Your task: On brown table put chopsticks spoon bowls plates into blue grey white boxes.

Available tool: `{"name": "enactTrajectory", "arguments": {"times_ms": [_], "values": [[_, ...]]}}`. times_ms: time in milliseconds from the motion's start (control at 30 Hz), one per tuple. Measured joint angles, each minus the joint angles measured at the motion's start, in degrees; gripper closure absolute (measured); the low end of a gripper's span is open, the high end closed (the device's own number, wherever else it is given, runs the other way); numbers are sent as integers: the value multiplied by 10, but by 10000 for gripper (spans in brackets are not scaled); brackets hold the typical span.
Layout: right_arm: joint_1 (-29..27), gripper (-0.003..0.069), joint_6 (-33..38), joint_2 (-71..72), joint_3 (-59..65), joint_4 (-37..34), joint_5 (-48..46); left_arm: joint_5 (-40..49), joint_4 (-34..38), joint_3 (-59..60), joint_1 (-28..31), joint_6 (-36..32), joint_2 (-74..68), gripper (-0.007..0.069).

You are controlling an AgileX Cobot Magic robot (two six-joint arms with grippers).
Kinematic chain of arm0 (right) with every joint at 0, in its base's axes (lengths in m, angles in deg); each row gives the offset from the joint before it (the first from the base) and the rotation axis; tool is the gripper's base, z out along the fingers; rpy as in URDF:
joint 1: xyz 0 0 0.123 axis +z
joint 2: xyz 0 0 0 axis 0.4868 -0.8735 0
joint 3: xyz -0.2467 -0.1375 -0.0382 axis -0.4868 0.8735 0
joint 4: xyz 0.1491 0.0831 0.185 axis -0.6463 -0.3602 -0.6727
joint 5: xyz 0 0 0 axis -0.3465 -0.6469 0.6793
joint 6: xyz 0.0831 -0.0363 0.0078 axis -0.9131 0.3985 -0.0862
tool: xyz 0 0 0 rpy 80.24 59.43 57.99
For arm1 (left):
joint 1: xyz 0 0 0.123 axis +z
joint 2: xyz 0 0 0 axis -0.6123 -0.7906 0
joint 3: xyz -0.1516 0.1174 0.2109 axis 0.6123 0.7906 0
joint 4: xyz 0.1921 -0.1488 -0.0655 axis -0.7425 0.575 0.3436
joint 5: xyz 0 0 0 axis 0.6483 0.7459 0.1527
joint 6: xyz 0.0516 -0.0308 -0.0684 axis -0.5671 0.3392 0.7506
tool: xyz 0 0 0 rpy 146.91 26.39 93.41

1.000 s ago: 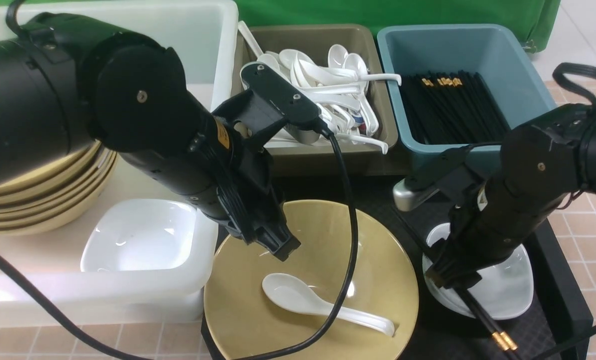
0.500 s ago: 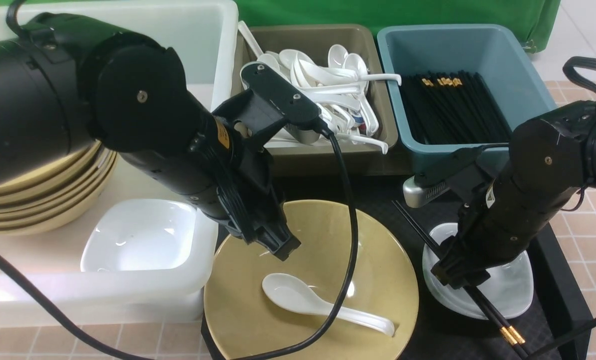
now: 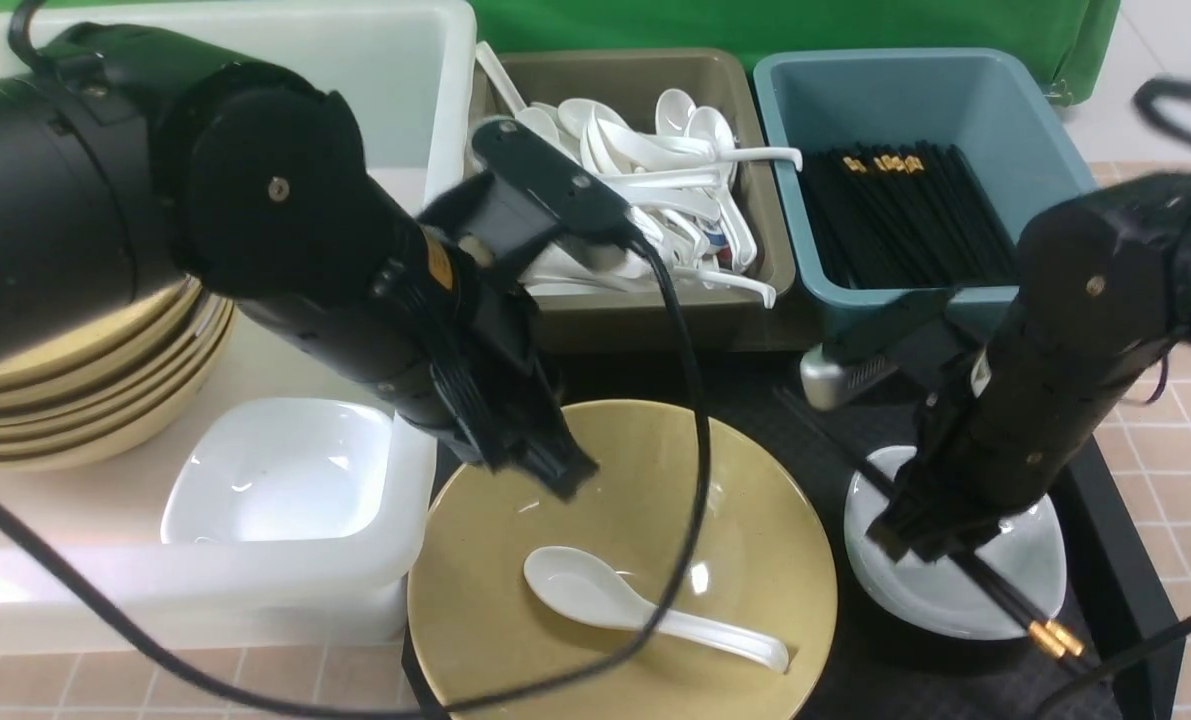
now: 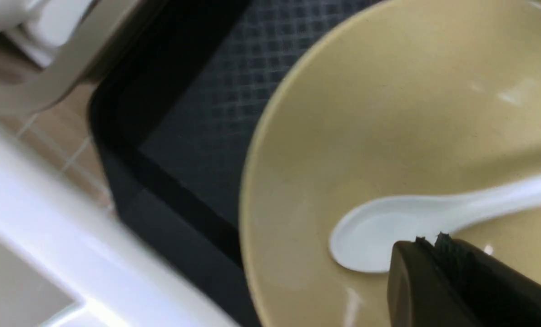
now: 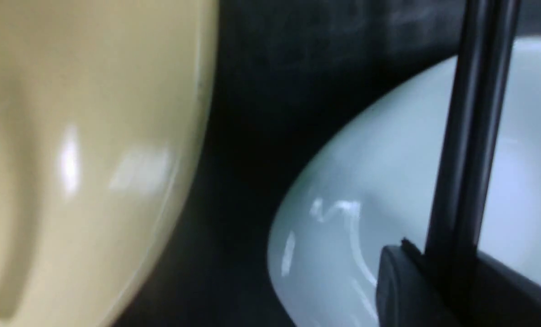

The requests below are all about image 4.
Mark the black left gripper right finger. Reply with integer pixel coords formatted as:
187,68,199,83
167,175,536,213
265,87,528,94
434,233,541,327

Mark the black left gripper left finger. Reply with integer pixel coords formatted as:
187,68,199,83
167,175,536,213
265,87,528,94
387,241,482,327

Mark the yellow noodle bowl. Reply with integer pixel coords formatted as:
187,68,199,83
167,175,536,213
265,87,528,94
239,0,541,327

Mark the white soup spoon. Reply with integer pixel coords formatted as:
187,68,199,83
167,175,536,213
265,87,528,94
328,174,541,273

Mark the pile of white spoons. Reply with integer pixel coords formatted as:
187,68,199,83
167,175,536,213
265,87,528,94
0,0,97,68

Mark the black serving tray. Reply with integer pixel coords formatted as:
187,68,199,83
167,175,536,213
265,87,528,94
89,0,374,327

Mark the brown plastic spoon bin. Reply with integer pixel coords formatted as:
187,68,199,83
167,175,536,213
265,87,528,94
0,0,166,114

